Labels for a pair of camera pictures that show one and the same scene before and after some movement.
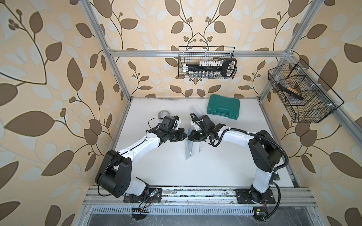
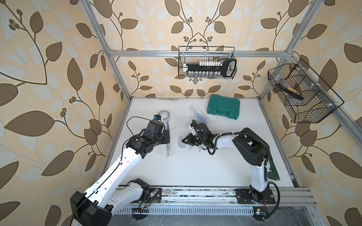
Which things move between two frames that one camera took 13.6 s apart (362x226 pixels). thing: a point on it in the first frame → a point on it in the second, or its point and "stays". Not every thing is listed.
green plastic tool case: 224,106 stays
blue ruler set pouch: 188,145 → 168,149
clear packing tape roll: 162,113 stays
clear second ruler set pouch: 195,109 stays
